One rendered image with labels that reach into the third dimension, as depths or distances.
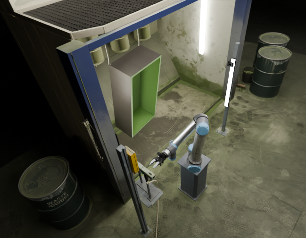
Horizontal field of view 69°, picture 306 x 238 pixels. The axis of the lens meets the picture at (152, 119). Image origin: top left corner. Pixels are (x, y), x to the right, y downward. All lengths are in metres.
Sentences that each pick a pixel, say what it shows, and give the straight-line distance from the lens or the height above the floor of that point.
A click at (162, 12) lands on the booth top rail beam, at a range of 2.34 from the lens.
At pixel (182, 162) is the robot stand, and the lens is 2.87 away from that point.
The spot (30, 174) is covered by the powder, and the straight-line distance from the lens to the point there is 3.04.
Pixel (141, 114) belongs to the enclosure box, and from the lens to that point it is 3.77.
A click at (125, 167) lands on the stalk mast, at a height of 1.44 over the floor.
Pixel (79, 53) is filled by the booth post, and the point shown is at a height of 2.25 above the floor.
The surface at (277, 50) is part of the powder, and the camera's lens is 4.98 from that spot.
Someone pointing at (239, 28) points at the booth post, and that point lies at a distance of 4.10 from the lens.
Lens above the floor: 2.95
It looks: 42 degrees down
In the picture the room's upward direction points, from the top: 8 degrees counter-clockwise
